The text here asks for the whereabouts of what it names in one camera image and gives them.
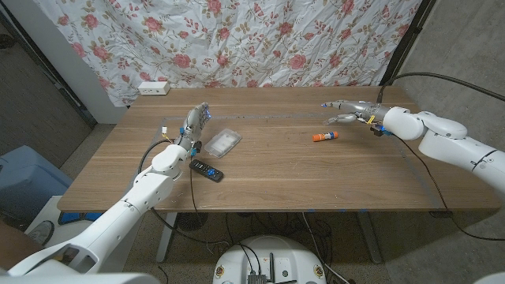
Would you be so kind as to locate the black TV remote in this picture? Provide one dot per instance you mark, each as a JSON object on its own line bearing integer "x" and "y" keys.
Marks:
{"x": 207, "y": 170}

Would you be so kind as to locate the black backdrop stand pole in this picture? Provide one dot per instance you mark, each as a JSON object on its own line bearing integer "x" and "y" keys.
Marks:
{"x": 404, "y": 45}

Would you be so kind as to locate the black round floor disc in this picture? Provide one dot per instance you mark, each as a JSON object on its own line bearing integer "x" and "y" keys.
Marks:
{"x": 191, "y": 221}

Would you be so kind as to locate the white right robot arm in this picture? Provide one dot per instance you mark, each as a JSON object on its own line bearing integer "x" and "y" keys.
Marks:
{"x": 446, "y": 138}

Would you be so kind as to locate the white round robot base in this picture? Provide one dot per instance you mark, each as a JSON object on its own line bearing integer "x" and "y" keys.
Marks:
{"x": 269, "y": 252}

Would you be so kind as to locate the blue plastic bin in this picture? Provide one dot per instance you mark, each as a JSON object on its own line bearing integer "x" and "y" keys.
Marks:
{"x": 27, "y": 177}

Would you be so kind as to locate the person's leg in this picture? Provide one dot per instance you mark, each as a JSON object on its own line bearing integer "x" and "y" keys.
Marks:
{"x": 16, "y": 244}

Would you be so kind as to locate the white table leg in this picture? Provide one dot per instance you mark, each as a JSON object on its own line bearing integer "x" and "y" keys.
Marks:
{"x": 165, "y": 240}

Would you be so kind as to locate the grey table leg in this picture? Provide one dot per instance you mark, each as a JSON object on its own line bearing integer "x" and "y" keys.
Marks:
{"x": 371, "y": 240}

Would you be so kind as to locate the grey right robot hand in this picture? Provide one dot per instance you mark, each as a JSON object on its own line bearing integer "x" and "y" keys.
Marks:
{"x": 367, "y": 108}

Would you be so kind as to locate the floral backdrop cloth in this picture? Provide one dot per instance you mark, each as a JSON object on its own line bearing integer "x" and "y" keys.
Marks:
{"x": 236, "y": 39}

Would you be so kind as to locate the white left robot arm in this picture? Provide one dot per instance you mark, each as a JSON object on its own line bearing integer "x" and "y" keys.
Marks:
{"x": 118, "y": 221}

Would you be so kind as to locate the white power strip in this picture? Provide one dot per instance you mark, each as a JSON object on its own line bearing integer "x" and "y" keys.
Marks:
{"x": 154, "y": 88}

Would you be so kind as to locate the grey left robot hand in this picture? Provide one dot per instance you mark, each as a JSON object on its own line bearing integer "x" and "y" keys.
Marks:
{"x": 195, "y": 124}

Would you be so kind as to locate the black door frame strip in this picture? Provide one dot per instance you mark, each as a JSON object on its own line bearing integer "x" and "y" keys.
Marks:
{"x": 84, "y": 114}

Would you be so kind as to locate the clear plastic clamshell container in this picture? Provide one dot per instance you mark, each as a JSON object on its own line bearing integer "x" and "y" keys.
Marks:
{"x": 223, "y": 143}

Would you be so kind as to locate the grey black sneaker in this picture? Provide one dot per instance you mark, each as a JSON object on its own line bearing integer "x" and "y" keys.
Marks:
{"x": 40, "y": 232}

